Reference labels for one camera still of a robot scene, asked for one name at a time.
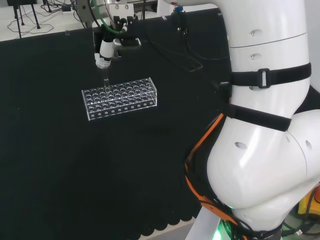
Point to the metal post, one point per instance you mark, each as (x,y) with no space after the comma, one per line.
(83,12)

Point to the small clear clip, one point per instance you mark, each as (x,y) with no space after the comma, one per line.
(67,32)

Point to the black tripod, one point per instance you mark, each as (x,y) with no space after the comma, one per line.
(18,15)

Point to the black bench cloth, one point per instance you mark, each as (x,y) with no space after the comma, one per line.
(100,162)

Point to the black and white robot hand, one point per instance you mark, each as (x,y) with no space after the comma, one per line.
(106,50)

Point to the clear glass test tube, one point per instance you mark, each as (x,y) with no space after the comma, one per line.
(106,82)

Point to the clear acrylic test tube rack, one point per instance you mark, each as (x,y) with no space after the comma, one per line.
(119,98)

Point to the yellow stop button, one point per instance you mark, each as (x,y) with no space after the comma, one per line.
(307,202)

